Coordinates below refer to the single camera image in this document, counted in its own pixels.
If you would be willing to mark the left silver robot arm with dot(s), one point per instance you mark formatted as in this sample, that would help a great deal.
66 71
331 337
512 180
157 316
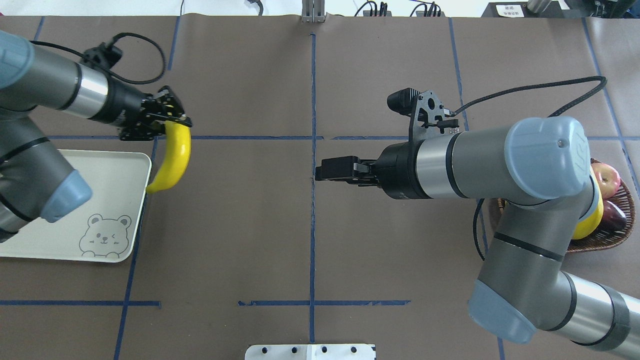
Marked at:
37 182

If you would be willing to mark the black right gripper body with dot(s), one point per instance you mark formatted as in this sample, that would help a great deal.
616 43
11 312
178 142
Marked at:
398 169

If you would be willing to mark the red apple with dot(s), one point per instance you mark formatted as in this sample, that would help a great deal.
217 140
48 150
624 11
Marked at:
608 178

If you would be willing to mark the white bear tray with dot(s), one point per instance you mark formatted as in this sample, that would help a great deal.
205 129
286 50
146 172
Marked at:
104 228

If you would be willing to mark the yellow banana in basket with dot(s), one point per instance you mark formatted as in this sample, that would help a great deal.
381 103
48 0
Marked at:
589 222

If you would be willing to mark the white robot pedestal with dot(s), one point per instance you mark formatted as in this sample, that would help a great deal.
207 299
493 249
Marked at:
331 351

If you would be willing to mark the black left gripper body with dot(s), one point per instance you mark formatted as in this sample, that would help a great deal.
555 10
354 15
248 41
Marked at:
123 105

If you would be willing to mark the aluminium frame post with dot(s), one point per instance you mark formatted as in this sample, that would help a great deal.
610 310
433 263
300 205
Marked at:
313 11

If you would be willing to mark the dark purple plum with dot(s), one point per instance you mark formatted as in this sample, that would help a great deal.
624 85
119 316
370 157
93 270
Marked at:
613 218

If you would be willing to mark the yellow banana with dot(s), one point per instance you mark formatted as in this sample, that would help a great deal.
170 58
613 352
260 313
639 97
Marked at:
176 159
589 222

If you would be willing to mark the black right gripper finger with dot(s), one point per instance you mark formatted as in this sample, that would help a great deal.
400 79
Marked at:
348 169

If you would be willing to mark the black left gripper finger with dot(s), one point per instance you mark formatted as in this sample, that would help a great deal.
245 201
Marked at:
158 120

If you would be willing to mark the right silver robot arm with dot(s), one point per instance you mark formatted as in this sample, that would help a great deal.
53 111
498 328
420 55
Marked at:
542 167

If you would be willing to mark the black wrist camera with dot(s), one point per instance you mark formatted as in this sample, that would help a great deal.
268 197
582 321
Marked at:
428 118
101 58

